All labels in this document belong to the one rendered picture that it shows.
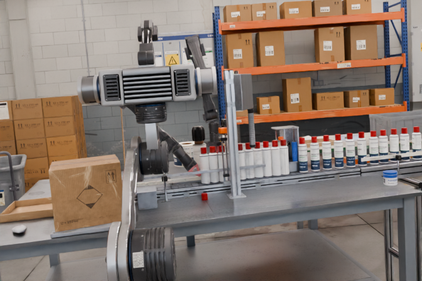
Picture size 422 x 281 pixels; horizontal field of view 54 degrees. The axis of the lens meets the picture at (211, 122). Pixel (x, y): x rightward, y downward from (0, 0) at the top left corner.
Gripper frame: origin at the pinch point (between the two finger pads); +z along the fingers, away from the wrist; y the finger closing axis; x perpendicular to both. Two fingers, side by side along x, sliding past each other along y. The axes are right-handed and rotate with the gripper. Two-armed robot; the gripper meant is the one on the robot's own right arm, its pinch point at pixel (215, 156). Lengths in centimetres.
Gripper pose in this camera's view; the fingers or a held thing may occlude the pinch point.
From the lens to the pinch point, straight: 241.7
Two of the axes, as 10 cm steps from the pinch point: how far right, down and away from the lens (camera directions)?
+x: 1.7, 0.9, -9.8
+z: 0.6, 9.9, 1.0
